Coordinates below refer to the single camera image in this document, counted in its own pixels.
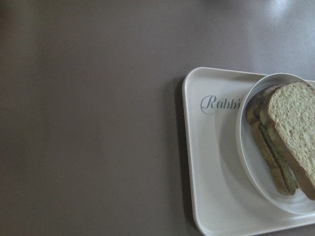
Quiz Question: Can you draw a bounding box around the bread slice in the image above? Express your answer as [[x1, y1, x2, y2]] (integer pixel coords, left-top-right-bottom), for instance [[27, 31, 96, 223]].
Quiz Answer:
[[260, 82, 315, 200], [246, 85, 298, 196]]

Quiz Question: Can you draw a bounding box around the white plate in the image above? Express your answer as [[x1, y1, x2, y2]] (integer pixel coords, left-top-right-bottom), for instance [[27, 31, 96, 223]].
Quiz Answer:
[[236, 74, 315, 215]]

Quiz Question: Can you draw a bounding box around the bread slice on plate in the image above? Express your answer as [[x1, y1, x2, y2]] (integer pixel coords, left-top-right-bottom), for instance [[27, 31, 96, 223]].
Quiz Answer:
[[246, 85, 298, 196]]

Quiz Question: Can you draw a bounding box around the cream rabbit tray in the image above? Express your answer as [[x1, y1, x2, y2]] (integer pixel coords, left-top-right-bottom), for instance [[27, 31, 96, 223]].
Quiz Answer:
[[182, 67, 315, 236]]

